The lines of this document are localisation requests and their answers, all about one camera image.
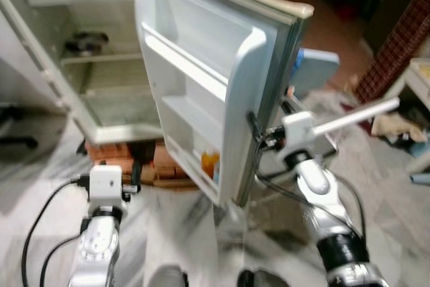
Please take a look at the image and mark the grey right robot leg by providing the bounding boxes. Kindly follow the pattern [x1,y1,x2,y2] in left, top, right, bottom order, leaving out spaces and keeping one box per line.
[236,268,291,287]

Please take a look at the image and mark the red checkered cloth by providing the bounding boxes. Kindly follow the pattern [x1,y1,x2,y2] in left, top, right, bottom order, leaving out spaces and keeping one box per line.
[354,0,430,104]

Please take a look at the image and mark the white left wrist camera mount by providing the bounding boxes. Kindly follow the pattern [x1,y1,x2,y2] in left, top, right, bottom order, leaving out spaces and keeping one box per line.
[88,164,124,203]

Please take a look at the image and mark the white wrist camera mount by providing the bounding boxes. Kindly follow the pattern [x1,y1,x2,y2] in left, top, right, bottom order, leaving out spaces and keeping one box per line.
[88,164,124,203]
[282,112,317,158]

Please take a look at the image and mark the dark metal pot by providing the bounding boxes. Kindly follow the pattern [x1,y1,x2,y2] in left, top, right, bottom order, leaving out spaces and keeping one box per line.
[63,30,110,58]

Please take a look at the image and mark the white fridge door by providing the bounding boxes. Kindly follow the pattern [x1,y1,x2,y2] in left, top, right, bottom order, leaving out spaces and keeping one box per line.
[134,0,315,209]

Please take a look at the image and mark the grey left robot leg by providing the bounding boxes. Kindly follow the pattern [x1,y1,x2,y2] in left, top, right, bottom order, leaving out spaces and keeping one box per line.
[146,265,190,287]

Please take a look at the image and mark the white slanted bar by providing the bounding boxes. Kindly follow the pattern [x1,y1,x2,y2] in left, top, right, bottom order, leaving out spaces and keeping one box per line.
[312,97,401,138]

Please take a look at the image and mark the red bricks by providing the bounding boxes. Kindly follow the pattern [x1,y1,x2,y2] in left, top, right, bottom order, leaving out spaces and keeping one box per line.
[85,139,181,186]

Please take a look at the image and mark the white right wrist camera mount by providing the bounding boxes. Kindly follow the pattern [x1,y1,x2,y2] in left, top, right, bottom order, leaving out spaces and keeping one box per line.
[282,112,317,158]

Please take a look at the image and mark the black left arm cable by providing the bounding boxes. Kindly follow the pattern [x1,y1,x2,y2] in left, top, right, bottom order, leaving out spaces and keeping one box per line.
[38,233,83,287]
[21,175,92,287]

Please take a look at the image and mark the amber oil bottle white cap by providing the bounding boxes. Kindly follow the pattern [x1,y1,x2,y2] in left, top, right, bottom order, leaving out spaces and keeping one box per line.
[200,151,221,180]

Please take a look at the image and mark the grey robot leg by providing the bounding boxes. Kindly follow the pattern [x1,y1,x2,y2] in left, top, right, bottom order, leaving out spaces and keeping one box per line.
[236,268,291,287]
[146,265,190,287]

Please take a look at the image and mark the beige crumpled cloth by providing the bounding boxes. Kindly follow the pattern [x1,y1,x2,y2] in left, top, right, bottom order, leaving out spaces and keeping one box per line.
[371,112,411,142]

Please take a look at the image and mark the white fridge cabinet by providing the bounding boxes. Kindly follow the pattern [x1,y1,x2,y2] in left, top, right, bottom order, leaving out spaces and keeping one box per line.
[0,0,166,147]

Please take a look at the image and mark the grey blue plastic chair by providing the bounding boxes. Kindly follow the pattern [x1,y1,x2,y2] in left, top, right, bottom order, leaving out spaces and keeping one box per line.
[290,48,341,101]

